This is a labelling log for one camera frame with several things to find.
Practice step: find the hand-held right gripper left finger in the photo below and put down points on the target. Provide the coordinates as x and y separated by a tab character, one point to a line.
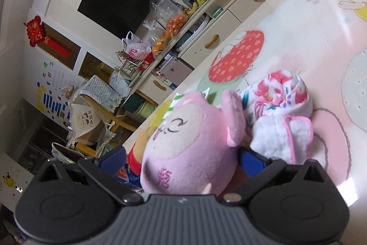
113	157

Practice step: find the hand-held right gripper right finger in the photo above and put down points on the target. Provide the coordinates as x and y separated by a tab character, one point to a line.
251	160

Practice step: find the white fluffy towel pink trim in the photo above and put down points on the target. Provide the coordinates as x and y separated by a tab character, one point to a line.
272	136

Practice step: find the pink plush toy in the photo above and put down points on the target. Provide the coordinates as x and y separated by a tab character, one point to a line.
186	147

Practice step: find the wooden chair with lace cover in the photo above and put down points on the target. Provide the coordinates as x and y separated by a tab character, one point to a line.
100	88
84	148

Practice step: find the beige canvas tote bag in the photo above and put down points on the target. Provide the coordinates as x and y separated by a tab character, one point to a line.
83	118

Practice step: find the dark green bin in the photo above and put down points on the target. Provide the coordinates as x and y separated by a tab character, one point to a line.
132	103

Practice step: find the light green bucket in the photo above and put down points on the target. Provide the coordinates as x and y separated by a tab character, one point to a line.
146	110

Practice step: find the floral printed towel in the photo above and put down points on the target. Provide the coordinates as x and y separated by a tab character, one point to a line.
278	95

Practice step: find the white paper bag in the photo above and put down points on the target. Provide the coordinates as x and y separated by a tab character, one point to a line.
119	84

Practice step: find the glass vase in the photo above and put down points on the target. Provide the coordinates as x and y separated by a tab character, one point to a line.
126	70

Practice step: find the white pink plastic bag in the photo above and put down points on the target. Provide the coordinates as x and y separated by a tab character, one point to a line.
134	51

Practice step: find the pink storage box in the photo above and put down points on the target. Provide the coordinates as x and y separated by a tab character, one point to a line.
179	70

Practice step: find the clear bag of large oranges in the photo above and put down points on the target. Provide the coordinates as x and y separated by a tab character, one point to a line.
159	45

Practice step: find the long red box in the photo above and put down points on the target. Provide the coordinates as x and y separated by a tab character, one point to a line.
57	47

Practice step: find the white tray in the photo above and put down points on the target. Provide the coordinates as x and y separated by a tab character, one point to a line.
197	24

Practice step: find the clear bag of small oranges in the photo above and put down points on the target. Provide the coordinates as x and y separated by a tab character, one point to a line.
175	24

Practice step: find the small green box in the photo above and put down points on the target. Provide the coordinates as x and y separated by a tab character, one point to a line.
217	12

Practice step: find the white television cabinet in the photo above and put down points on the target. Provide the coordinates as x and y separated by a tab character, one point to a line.
246	2

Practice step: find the bananas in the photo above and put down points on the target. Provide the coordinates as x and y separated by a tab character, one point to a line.
192	9

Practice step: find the wall poster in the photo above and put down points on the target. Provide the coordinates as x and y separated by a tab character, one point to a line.
54	95

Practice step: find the bee wall sticker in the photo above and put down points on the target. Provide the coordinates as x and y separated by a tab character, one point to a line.
8	181

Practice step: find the red knot wall decoration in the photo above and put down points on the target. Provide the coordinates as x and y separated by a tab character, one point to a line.
33	30

